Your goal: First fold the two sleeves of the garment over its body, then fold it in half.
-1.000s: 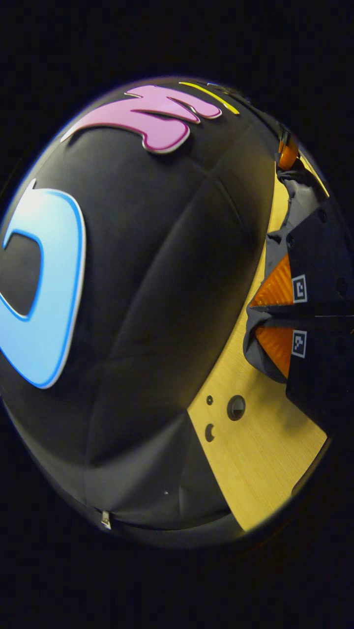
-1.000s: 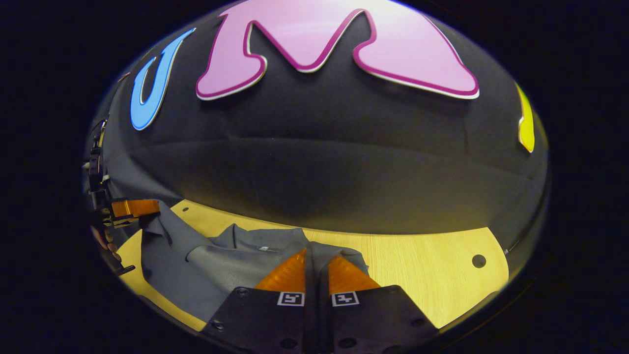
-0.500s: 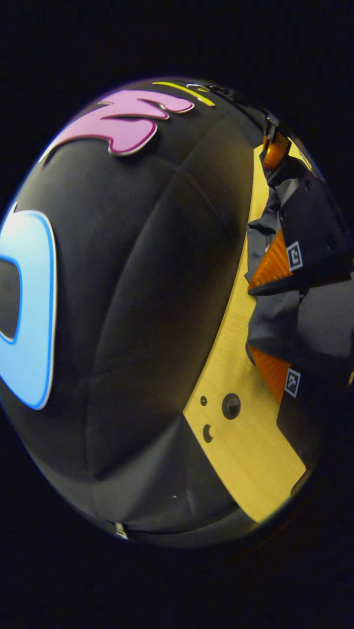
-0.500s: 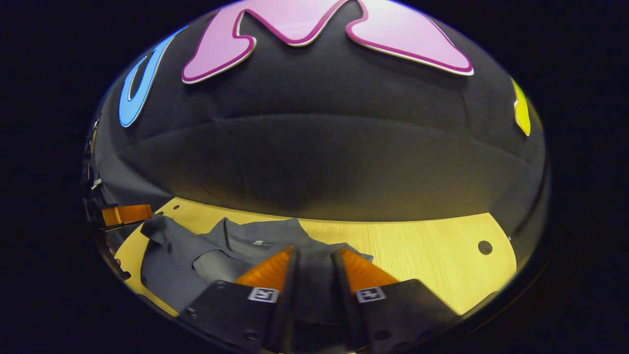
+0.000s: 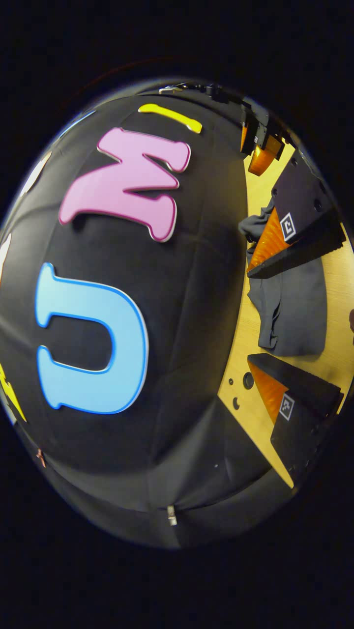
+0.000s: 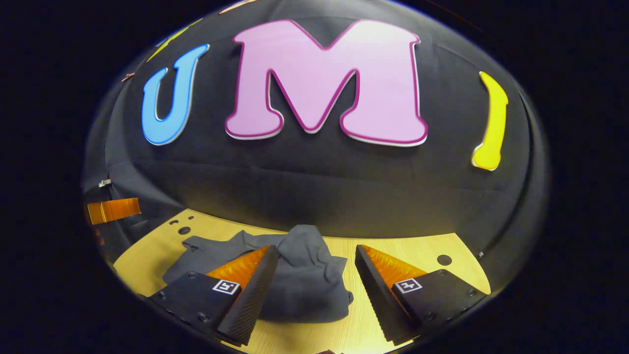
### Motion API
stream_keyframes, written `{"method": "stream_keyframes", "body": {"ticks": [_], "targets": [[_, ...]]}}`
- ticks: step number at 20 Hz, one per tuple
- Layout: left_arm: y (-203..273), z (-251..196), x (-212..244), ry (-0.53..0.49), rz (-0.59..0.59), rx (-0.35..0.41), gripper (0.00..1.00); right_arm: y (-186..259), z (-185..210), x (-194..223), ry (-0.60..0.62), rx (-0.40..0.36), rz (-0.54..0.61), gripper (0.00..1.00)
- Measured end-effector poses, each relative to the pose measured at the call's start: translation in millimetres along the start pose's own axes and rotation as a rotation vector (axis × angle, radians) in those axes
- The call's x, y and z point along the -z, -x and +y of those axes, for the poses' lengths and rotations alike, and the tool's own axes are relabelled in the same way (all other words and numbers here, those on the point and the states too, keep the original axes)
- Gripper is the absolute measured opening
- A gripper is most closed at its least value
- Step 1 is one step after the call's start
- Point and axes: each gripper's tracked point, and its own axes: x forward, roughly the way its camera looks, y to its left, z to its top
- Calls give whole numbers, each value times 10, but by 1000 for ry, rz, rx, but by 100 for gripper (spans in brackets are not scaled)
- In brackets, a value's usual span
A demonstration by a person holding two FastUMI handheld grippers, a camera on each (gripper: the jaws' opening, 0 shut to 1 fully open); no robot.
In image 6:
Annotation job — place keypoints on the black backdrop cloth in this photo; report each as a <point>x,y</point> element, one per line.
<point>319,177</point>

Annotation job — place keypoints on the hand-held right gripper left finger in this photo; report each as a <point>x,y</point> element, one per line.
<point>253,295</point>

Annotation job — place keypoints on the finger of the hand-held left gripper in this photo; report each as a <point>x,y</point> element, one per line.
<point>114,210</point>

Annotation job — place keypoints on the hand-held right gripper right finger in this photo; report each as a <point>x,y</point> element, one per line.
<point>378,295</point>

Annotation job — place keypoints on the grey button-up shirt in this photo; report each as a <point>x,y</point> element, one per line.
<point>304,275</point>

